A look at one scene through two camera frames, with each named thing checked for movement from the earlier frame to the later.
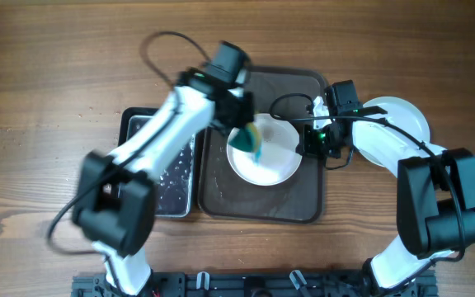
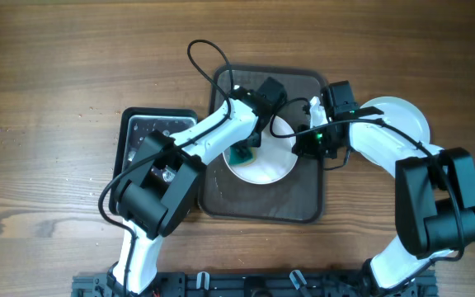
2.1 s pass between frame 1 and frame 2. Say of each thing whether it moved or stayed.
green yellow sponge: moved
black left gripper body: moved
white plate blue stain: stayed
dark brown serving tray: stayed
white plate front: stayed
